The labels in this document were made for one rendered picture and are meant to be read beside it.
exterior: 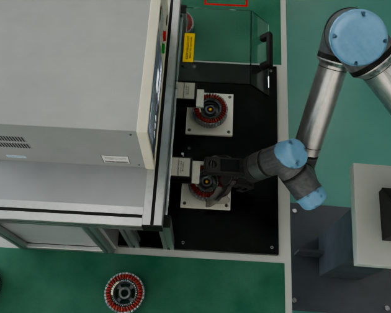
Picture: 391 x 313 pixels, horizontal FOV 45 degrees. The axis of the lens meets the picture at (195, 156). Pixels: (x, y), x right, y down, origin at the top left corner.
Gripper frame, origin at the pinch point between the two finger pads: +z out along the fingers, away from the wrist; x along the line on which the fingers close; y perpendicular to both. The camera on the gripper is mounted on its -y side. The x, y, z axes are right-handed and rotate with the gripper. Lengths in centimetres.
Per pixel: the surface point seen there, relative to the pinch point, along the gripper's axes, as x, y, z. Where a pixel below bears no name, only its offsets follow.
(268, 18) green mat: 66, 19, -7
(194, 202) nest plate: -6.0, -1.1, 3.3
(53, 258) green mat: -24.3, -31.9, 29.3
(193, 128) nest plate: 18.6, -2.3, 4.2
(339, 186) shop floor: 29, 100, 27
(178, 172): -1.6, -13.1, -5.2
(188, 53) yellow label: 27.4, -20.5, -17.6
